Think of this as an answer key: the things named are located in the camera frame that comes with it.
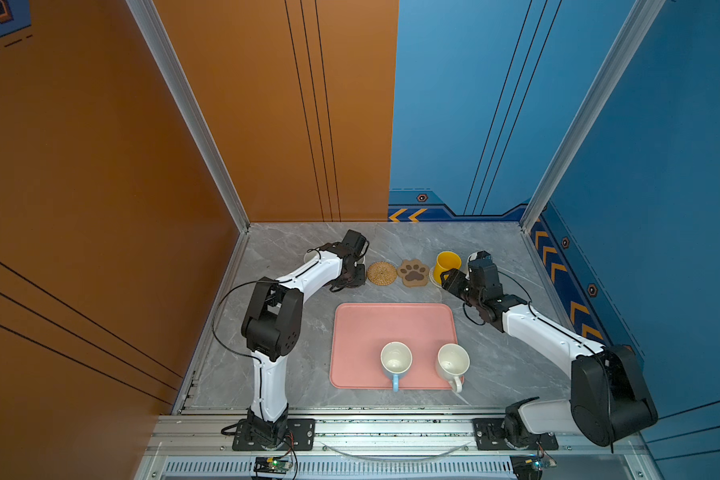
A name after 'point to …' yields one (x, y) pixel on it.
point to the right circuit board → (531, 466)
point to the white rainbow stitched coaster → (431, 274)
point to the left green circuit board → (275, 465)
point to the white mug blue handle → (396, 360)
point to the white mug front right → (452, 362)
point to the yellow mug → (446, 261)
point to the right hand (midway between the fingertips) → (445, 278)
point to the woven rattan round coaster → (381, 273)
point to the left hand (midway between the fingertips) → (356, 277)
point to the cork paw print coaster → (413, 273)
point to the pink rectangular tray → (360, 331)
